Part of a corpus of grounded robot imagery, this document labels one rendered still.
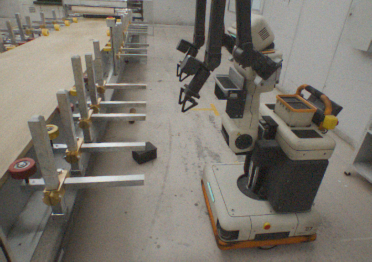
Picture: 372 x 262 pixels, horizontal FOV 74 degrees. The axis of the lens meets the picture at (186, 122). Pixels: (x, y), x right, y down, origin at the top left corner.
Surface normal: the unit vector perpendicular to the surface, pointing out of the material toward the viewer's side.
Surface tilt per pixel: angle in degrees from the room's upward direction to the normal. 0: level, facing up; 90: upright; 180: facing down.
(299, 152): 90
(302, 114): 92
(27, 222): 0
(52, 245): 0
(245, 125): 90
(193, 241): 0
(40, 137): 90
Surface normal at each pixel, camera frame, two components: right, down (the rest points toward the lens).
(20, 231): 0.05, -0.88
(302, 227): 0.13, 0.47
